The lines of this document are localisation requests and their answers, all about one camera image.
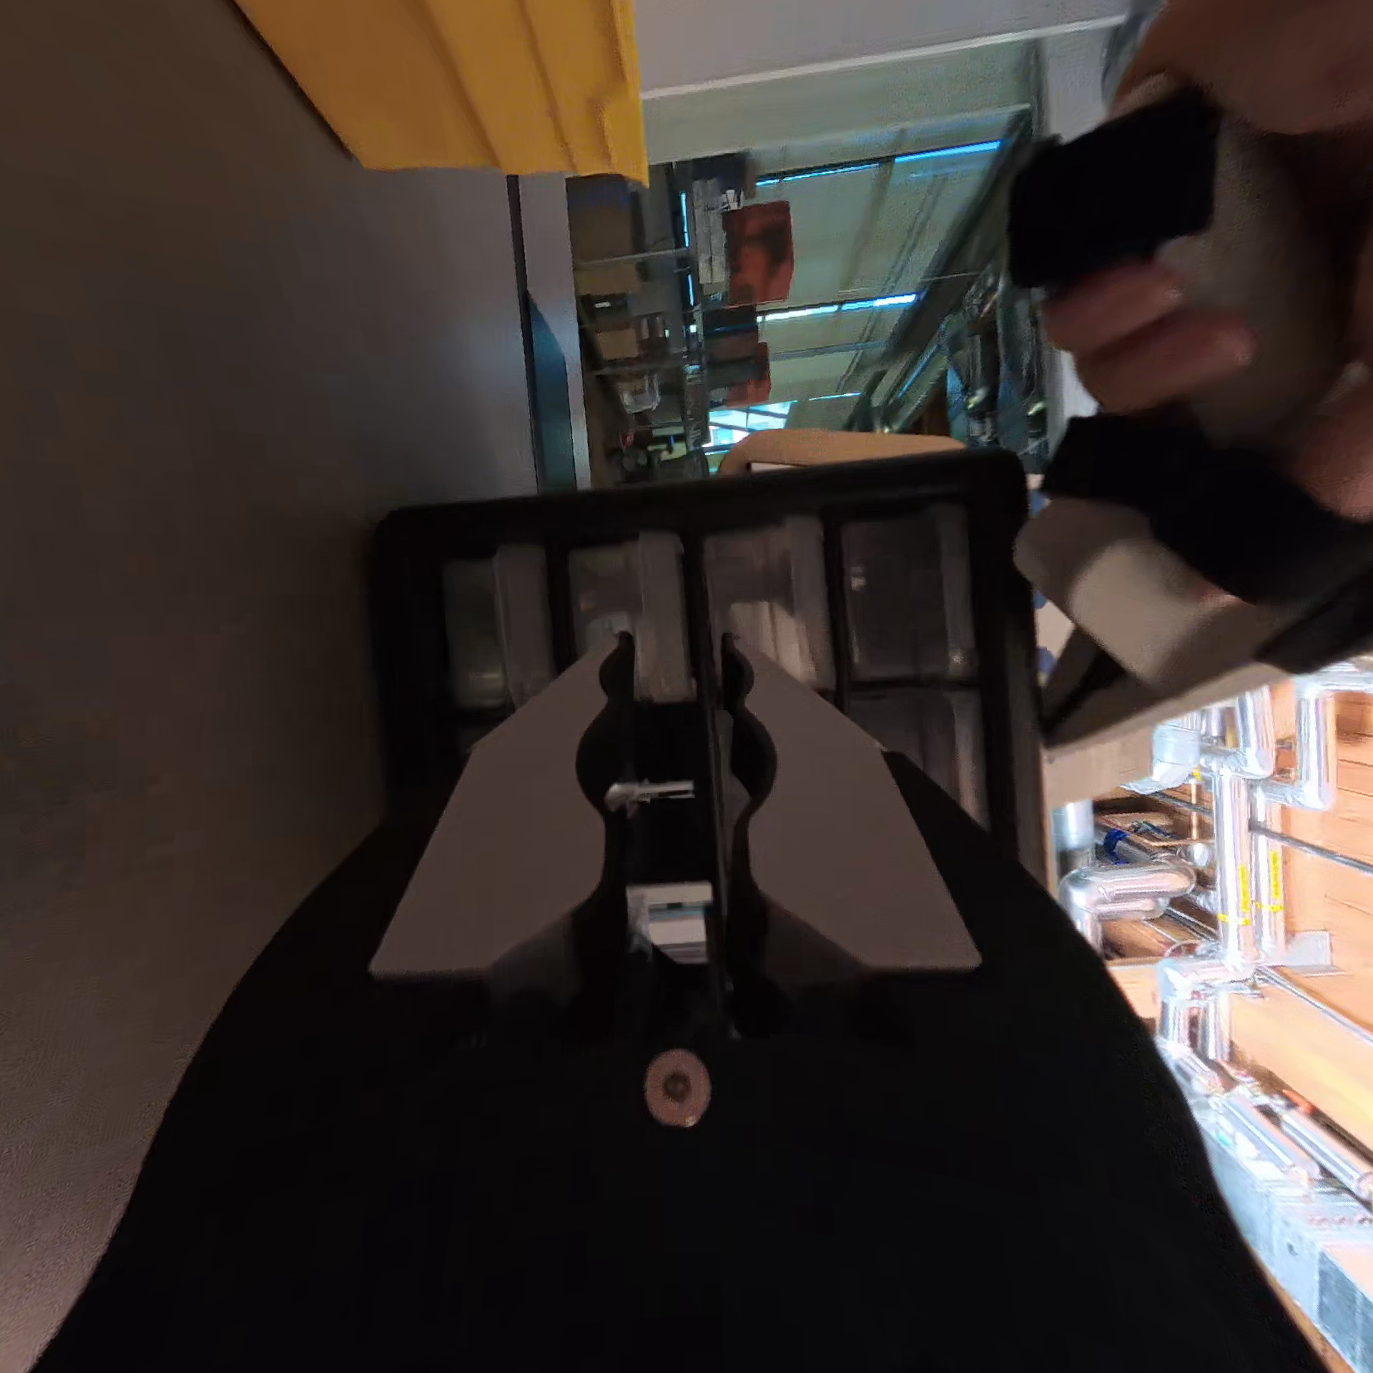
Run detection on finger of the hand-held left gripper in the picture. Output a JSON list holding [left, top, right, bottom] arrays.
[[1013, 501, 1304, 688], [1037, 640, 1373, 765]]

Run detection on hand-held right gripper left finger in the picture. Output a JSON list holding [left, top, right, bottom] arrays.
[[369, 632, 638, 982]]

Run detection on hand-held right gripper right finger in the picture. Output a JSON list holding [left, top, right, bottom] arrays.
[[718, 632, 983, 975]]

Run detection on clear plastic drawer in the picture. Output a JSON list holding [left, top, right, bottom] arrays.
[[565, 531, 687, 704], [841, 503, 977, 681], [704, 519, 831, 688], [846, 686, 988, 827]]

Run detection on black drawer cabinet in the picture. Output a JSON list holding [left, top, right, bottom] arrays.
[[372, 448, 1047, 892]]

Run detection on person's left hand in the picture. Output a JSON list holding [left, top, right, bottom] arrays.
[[1045, 0, 1373, 516]]

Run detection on silver ceiling pipes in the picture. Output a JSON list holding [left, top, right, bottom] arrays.
[[1055, 665, 1373, 1203]]

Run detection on cardboard backing board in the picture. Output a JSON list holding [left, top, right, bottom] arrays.
[[715, 426, 967, 475]]

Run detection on red storage crate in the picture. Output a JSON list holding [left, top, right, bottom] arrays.
[[702, 341, 772, 403], [723, 201, 792, 307]]

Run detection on metal storage shelf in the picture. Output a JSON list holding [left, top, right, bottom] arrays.
[[568, 150, 772, 484]]

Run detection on yellow plastic bin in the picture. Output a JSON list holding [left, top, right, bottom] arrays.
[[233, 0, 650, 183]]

